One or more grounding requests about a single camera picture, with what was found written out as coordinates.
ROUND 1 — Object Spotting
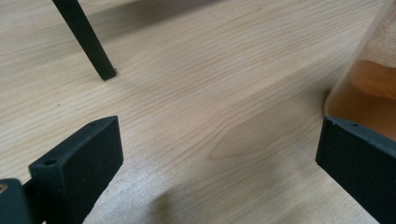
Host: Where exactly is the black two-tier metal shelf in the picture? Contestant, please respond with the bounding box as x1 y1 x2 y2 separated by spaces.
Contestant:
51 0 119 82

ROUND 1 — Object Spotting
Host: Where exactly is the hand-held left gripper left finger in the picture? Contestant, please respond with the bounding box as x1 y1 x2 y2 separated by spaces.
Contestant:
28 115 124 224

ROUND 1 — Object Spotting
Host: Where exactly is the white-lidded clear jar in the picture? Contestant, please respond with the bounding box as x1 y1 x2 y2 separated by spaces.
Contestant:
322 0 396 142

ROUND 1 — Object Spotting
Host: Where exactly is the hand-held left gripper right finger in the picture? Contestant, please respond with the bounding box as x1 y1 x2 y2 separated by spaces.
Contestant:
315 116 396 224

